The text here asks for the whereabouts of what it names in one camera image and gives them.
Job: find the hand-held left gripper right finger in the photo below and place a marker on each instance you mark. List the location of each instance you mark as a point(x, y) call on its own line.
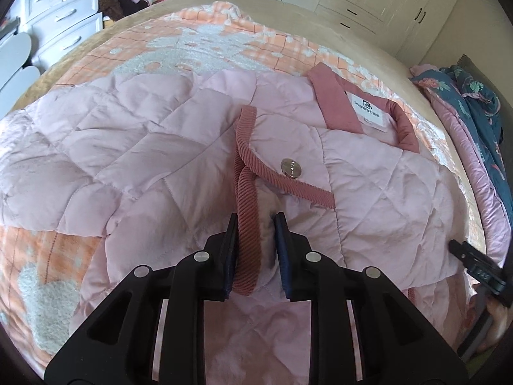
point(282, 256)

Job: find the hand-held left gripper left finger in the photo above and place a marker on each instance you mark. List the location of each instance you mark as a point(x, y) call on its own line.
point(229, 256)

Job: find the pink quilted jacket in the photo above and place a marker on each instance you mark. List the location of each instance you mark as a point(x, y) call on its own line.
point(160, 136)

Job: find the white rounded chair back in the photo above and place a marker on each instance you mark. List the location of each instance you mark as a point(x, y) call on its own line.
point(12, 54)
point(18, 82)

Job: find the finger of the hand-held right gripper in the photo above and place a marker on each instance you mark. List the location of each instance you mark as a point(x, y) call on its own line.
point(463, 252)

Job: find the dark clothes pile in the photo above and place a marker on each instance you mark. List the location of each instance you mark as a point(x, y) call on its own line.
point(120, 8)

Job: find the bed with beige sheet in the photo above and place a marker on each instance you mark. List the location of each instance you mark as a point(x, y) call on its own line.
point(360, 44)

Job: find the orange white plush blanket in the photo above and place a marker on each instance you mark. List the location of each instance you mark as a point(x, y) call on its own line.
point(200, 40)

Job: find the white dresser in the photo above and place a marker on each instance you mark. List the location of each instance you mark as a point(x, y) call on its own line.
point(60, 4)

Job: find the blue floral quilt pink lining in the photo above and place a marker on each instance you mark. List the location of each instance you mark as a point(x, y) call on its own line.
point(473, 88)

